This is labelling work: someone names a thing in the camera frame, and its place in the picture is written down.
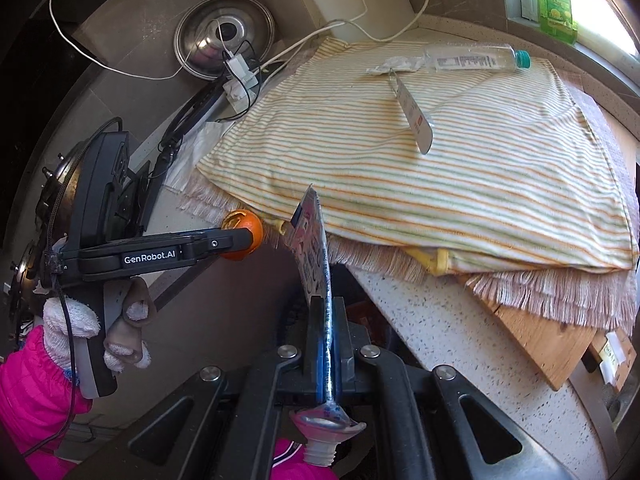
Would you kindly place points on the dark metal pot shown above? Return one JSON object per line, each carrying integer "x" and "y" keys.
{"x": 57, "y": 180}

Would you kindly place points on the yellow cloth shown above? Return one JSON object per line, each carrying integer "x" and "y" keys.
{"x": 437, "y": 262}

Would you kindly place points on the green dish soap bottle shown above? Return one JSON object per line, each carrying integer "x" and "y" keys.
{"x": 557, "y": 0}

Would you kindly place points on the pink jacket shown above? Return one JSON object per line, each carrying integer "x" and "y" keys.
{"x": 290, "y": 462}

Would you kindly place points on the blue toothpaste tube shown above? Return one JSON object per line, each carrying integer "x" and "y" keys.
{"x": 312, "y": 260}

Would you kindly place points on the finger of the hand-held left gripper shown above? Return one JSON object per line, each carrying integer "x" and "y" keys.
{"x": 225, "y": 242}

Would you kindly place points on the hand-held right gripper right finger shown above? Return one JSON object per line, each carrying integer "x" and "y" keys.
{"x": 344, "y": 340}

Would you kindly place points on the clear plastic bottle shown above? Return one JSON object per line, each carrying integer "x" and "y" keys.
{"x": 465, "y": 60}

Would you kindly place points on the brown cardboard box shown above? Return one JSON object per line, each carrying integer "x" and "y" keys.
{"x": 617, "y": 360}

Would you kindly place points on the person's left hand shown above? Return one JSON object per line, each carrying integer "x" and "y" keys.
{"x": 132, "y": 305}

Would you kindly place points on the person's left forearm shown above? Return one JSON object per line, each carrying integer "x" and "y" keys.
{"x": 30, "y": 395}

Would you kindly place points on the steel pot lid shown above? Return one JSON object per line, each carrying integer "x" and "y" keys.
{"x": 200, "y": 45}

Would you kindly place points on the white charger adapter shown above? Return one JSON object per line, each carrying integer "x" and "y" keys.
{"x": 240, "y": 72}

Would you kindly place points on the orange tangerine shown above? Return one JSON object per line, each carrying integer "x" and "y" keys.
{"x": 247, "y": 220}

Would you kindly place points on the wooden board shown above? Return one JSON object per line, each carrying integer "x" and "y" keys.
{"x": 540, "y": 340}

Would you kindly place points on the long silver sachet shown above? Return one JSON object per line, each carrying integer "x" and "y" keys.
{"x": 415, "y": 120}

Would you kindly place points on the striped cloth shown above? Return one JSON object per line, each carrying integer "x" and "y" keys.
{"x": 450, "y": 185}

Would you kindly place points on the crumpled white plastic wrapper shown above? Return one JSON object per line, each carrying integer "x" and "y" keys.
{"x": 395, "y": 65}

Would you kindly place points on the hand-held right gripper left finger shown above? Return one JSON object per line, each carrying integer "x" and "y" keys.
{"x": 311, "y": 340}

